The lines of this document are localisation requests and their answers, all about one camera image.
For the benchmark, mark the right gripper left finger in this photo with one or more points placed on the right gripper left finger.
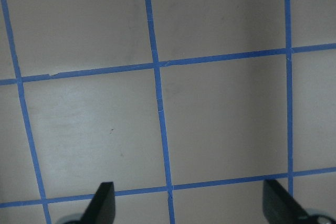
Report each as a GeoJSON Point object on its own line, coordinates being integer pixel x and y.
{"type": "Point", "coordinates": [101, 209]}

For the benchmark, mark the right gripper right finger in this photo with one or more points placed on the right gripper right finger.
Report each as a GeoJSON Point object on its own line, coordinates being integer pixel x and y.
{"type": "Point", "coordinates": [279, 206]}

